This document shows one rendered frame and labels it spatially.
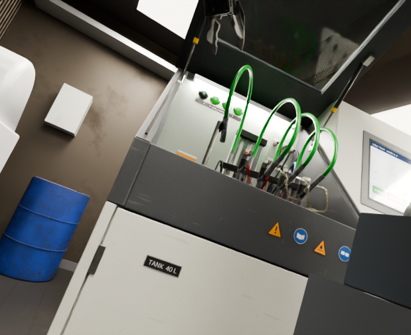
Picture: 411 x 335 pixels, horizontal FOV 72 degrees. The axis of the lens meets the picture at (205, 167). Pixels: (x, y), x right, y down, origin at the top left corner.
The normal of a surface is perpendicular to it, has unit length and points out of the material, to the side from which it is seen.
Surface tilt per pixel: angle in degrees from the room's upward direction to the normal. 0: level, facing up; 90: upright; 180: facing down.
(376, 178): 76
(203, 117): 90
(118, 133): 90
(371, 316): 90
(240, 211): 90
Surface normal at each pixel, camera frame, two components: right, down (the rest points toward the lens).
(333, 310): -0.86, -0.40
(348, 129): 0.31, -0.35
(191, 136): 0.24, -0.14
